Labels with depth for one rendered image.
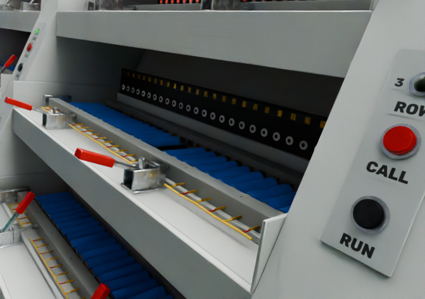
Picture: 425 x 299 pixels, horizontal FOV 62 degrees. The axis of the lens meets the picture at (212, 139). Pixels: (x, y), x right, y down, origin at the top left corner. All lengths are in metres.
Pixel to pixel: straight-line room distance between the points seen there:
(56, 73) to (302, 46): 0.56
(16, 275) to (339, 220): 0.46
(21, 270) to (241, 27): 0.45
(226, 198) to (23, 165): 0.54
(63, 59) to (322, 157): 0.62
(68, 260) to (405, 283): 0.45
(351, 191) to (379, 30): 0.10
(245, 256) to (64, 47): 0.59
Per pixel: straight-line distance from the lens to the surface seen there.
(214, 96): 0.53
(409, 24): 0.25
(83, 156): 0.33
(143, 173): 0.36
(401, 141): 0.21
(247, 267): 0.27
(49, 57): 0.76
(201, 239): 0.29
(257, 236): 0.30
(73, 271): 0.53
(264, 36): 0.31
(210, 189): 0.34
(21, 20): 0.99
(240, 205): 0.31
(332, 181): 0.22
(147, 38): 0.45
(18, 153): 0.78
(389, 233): 0.21
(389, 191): 0.21
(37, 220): 0.67
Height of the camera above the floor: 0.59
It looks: 2 degrees up
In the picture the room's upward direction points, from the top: 23 degrees clockwise
